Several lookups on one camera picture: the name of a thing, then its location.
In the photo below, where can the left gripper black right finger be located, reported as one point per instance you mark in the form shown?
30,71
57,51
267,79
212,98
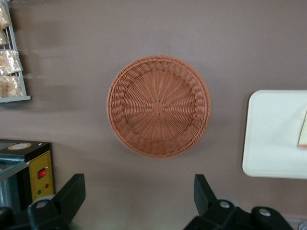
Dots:
216,218

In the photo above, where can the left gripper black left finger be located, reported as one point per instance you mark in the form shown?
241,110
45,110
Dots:
57,210

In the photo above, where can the triangle sandwich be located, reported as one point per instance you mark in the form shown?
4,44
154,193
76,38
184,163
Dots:
303,129

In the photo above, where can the beige plastic tray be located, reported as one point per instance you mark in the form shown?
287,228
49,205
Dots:
271,134

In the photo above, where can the brown round wicker basket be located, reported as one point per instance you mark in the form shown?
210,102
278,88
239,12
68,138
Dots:
158,106

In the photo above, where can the tray of packaged snacks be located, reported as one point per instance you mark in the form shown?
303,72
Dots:
20,79

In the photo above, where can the black food warmer cabinet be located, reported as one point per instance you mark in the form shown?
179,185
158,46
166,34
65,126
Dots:
42,167

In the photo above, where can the clear bag of snacks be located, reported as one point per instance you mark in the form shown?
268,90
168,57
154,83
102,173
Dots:
9,85
2,37
4,16
9,61

